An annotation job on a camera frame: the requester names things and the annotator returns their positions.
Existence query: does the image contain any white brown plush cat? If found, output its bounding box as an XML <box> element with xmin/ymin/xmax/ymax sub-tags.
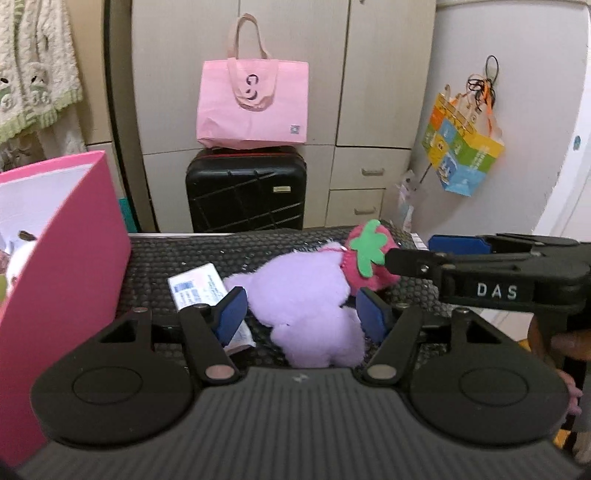
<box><xmin>0</xmin><ymin>231</ymin><xmax>38</xmax><ymax>305</ymax></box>

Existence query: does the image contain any beige wardrobe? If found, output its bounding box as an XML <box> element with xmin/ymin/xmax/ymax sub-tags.
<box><xmin>104</xmin><ymin>0</ymin><xmax>437</xmax><ymax>234</ymax></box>

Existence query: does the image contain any purple plush toy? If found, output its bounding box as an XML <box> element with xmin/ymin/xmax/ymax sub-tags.
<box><xmin>224</xmin><ymin>240</ymin><xmax>365</xmax><ymax>369</ymax></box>

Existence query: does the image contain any black suitcase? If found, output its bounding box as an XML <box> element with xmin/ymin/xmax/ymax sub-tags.
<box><xmin>185</xmin><ymin>145</ymin><xmax>308</xmax><ymax>233</ymax></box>

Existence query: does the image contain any black hair tie bunch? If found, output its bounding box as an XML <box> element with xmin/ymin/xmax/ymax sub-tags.
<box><xmin>466</xmin><ymin>55</ymin><xmax>502</xmax><ymax>109</ymax></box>

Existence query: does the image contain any pink strawberry plush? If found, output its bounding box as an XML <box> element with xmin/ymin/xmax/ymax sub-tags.
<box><xmin>339</xmin><ymin>220</ymin><xmax>402</xmax><ymax>292</ymax></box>

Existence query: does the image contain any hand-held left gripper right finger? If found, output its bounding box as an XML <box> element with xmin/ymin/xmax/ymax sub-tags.
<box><xmin>356</xmin><ymin>286</ymin><xmax>506</xmax><ymax>385</ymax></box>

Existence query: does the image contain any pink cardboard box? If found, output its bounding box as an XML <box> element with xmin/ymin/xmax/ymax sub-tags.
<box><xmin>0</xmin><ymin>150</ymin><xmax>132</xmax><ymax>467</ymax></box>

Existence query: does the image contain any small white tissue packet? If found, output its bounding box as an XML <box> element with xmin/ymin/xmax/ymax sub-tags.
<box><xmin>167</xmin><ymin>263</ymin><xmax>257</xmax><ymax>355</ymax></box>

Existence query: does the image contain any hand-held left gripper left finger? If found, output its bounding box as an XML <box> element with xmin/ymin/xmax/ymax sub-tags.
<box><xmin>97</xmin><ymin>286</ymin><xmax>250</xmax><ymax>385</ymax></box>

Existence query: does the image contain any teal object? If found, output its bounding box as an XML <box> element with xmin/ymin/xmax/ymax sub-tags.
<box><xmin>119</xmin><ymin>198</ymin><xmax>139</xmax><ymax>234</ymax></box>

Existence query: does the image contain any pink tote bag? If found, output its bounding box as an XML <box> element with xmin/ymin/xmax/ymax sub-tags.
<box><xmin>196</xmin><ymin>13</ymin><xmax>310</xmax><ymax>151</ymax></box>

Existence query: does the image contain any cream green fleece garment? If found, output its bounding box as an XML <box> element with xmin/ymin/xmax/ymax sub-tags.
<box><xmin>0</xmin><ymin>0</ymin><xmax>84</xmax><ymax>144</ymax></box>

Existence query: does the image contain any small hanging packet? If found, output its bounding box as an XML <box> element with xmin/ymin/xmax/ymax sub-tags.
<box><xmin>397</xmin><ymin>170</ymin><xmax>423</xmax><ymax>232</ymax></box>

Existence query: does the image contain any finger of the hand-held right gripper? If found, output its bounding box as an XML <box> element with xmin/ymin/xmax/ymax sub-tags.
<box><xmin>427</xmin><ymin>233</ymin><xmax>579</xmax><ymax>256</ymax></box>
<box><xmin>385</xmin><ymin>248</ymin><xmax>463</xmax><ymax>281</ymax></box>

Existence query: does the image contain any person's right hand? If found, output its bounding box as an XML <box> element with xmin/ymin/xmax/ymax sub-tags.
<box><xmin>527</xmin><ymin>315</ymin><xmax>591</xmax><ymax>371</ymax></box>

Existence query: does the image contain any colourful paper gift bag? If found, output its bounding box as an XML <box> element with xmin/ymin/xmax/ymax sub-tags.
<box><xmin>422</xmin><ymin>83</ymin><xmax>506</xmax><ymax>198</ymax></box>

